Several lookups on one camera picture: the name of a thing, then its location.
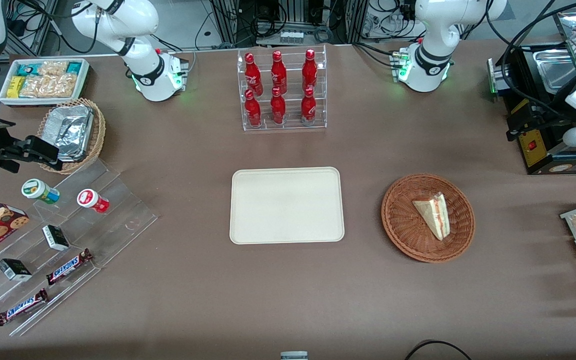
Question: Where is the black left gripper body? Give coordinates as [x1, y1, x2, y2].
[535, 107, 569, 141]

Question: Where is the triangle sandwich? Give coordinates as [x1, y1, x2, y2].
[412, 192, 451, 241]

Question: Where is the aluminium foil tray stack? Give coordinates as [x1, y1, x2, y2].
[42, 104, 95, 162]

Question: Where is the light wicker basket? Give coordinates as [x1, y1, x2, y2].
[37, 97, 107, 175]

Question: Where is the brown wicker basket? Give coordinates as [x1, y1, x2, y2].
[381, 173, 476, 264]

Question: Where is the cream plastic tray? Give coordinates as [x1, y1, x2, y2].
[229, 166, 345, 245]

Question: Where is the black food warmer machine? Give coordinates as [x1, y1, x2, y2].
[487, 10, 576, 176]

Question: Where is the green lid cup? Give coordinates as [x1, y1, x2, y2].
[21, 178, 61, 205]

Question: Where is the red white cup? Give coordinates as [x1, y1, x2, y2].
[77, 188, 110, 214]

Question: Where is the white plastic snack bin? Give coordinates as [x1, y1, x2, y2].
[0, 58, 91, 108]

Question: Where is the steel warmer pan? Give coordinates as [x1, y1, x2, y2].
[534, 49, 576, 95]

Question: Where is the clear cracker bag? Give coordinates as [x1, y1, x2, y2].
[19, 74, 78, 99]
[38, 61, 69, 78]

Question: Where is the yellow snack packet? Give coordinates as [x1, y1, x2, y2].
[7, 76, 26, 99]

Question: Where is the small black box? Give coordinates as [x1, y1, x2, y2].
[42, 224, 70, 252]
[0, 258, 33, 282]

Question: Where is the clear acrylic stepped display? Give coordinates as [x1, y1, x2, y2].
[0, 157, 160, 337]

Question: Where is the snickers bar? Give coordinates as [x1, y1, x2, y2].
[0, 288, 49, 327]
[45, 248, 93, 286]

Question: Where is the clear acrylic bottle rack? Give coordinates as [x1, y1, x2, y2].
[237, 45, 328, 132]

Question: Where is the red cola bottle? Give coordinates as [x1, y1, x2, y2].
[302, 48, 318, 93]
[244, 52, 264, 97]
[270, 50, 288, 95]
[301, 86, 317, 124]
[244, 89, 262, 128]
[270, 86, 287, 125]

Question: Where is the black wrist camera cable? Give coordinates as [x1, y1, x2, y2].
[485, 0, 576, 123]

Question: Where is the black table cable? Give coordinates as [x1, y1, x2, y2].
[404, 340, 474, 360]

